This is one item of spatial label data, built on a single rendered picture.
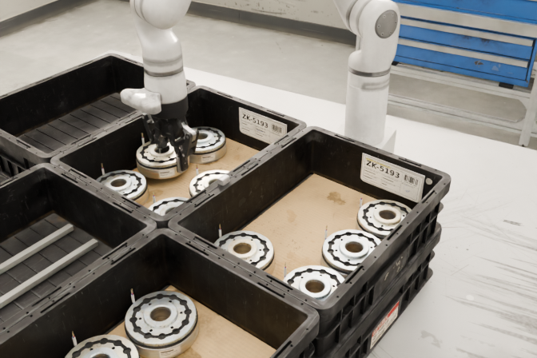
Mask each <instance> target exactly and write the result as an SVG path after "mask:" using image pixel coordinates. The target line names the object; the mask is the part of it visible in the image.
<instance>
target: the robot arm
mask: <svg viewBox="0 0 537 358"><path fill-rule="evenodd" d="M191 1H192V0H130V11H131V14H132V18H133V23H134V26H135V29H136V31H137V36H138V38H139V41H140V43H141V49H142V59H143V66H144V73H145V76H144V83H145V88H143V89H124V90H122V91H121V101H122V102H123V103H124V104H126V105H129V106H131V107H133V108H134V109H138V110H140V111H142V112H144V113H143V114H142V115H141V118H142V120H143V122H144V125H145V129H146V132H147V134H148V137H149V140H150V141H151V142H154V143H156V147H158V153H166V152H168V151H169V145H167V144H168V143H169V142H170V145H171V146H172V147H173V148H174V151H175V154H176V163H177V172H178V173H183V172H184V171H186V170H187V169H188V167H189V165H188V156H190V155H191V154H193V153H195V151H196V147H197V141H198V137H199V131H198V129H195V130H192V129H190V128H189V127H188V122H187V121H186V118H185V115H186V112H187V110H188V108H189V107H188V97H187V88H186V79H185V72H184V66H183V57H182V49H181V43H180V41H179V39H178V38H177V36H176V35H175V34H174V32H173V30H172V27H174V26H175V25H176V24H177V23H179V21H180V20H181V19H182V18H183V17H184V16H185V14H186V12H187V10H188V8H189V5H190V3H191ZM333 1H334V3H335V5H336V8H337V9H338V11H339V14H340V16H341V18H342V20H343V22H344V24H345V25H346V26H347V28H348V29H349V30H350V31H351V32H353V33H354V34H356V35H358V36H360V37H362V38H363V42H362V48H361V50H357V51H355V52H353V53H352V54H350V56H349V58H348V79H347V94H346V109H345V123H344V135H345V137H350V138H351V139H354V140H357V141H361V142H363V143H365V144H368V145H371V146H373V145H378V144H380V143H381V142H382V141H383V139H384V129H385V122H386V113H387V104H388V88H389V78H390V70H391V64H392V61H393V59H394V57H395V55H396V47H397V42H398V37H399V32H400V10H399V7H398V6H397V5H396V4H395V3H394V2H393V1H391V0H333ZM153 129H155V135H153V132H152V130H153ZM179 137H180V139H178V138H179ZM176 139H178V140H176ZM175 140H176V141H175ZM179 145H181V146H182V149H181V150H180V148H179Z"/></svg>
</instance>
